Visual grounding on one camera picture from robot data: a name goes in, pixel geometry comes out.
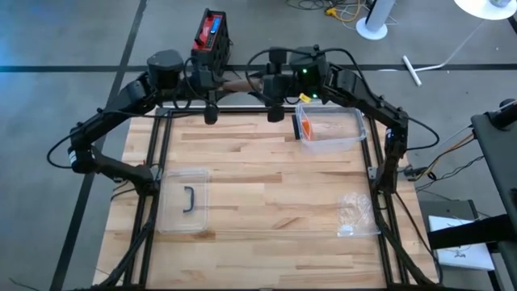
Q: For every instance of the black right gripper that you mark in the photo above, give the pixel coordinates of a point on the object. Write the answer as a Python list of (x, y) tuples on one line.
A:
[(278, 87)]

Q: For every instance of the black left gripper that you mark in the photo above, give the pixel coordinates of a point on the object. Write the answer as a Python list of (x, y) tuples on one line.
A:
[(202, 81)]

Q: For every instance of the brown cloth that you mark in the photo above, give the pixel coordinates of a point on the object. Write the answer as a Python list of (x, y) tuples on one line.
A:
[(244, 85)]

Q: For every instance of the orange elastic bandage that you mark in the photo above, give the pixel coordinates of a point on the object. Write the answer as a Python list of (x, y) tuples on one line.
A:
[(308, 127)]

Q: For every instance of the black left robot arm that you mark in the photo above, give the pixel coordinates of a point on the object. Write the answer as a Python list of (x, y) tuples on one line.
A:
[(101, 121)]

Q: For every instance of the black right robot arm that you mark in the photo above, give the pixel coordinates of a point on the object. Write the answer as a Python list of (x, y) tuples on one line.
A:
[(355, 95)]

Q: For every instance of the black and red battery box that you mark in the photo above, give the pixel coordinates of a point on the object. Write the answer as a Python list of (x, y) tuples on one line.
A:
[(210, 32)]

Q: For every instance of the clear plastic storage box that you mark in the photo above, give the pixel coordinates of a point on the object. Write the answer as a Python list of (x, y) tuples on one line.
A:
[(339, 129)]

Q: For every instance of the white pole stand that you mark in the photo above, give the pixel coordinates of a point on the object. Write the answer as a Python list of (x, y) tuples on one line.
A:
[(377, 16)]

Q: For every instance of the white floor bar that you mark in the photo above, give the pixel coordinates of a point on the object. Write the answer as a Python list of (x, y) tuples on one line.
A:
[(412, 70)]

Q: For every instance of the grey pad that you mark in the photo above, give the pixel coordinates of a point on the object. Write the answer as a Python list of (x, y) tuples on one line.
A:
[(444, 208)]

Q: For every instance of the white round table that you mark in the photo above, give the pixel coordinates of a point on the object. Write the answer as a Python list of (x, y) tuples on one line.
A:
[(484, 10)]

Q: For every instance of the black desk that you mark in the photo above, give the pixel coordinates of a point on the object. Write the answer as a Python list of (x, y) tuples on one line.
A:
[(497, 161)]

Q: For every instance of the white paper sheet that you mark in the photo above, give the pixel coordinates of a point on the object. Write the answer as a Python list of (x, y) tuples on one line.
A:
[(460, 258)]

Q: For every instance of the black aluminium table frame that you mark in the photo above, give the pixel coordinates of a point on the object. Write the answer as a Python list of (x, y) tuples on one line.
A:
[(242, 110)]

